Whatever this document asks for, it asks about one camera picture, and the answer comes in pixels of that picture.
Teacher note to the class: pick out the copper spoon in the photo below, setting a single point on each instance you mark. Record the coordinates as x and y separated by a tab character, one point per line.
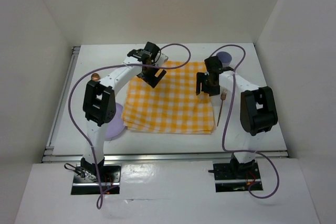
95	77

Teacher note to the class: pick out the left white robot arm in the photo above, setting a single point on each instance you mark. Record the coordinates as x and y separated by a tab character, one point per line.
99	103

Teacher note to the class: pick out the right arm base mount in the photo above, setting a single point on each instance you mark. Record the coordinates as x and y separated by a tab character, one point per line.
227	181

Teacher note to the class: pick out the copper fork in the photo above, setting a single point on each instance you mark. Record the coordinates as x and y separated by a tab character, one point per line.
222	99

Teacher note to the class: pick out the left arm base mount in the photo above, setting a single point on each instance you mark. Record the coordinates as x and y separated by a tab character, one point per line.
85	183

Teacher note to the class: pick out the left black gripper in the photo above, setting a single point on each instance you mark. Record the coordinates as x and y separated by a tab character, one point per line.
150	80

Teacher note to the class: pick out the yellow checkered cloth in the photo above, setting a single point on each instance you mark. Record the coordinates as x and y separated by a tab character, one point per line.
172	106

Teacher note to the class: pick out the purple plastic cup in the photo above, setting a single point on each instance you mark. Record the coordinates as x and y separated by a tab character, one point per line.
225	58

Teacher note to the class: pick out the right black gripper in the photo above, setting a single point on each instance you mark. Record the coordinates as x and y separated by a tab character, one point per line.
201	77

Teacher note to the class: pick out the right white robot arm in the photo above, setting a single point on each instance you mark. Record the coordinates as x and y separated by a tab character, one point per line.
257	113

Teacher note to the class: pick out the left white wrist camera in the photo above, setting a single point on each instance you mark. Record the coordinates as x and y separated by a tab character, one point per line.
162	59

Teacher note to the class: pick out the purple plastic plate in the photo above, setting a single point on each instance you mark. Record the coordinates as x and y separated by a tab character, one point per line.
116	125

